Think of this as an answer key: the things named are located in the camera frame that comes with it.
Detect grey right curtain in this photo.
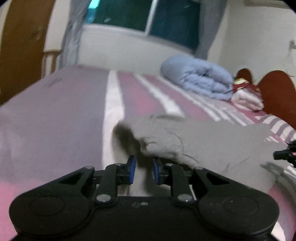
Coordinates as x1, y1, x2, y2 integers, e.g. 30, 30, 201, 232
195, 0, 227, 60

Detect red wooden headboard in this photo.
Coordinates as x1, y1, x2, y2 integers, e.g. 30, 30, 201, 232
235, 68, 296, 130

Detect grey curtain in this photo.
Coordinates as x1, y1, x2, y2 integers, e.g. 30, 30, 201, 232
195, 0, 227, 60
59, 0, 91, 68

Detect brown wooden door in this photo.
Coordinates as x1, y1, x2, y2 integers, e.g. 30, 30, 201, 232
1, 0, 55, 104

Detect dark glass window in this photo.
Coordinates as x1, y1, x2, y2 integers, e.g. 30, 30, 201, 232
85, 0, 200, 51

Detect grey pants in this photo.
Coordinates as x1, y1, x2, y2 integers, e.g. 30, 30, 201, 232
112, 115, 295, 196

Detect folded light blue quilt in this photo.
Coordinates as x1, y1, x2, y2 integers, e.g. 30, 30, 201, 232
160, 55, 234, 101

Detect pink striped bed sheet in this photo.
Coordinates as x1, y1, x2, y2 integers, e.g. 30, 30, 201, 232
1, 65, 295, 240

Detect wooden chair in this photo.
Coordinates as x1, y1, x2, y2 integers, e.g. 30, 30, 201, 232
41, 49, 62, 78

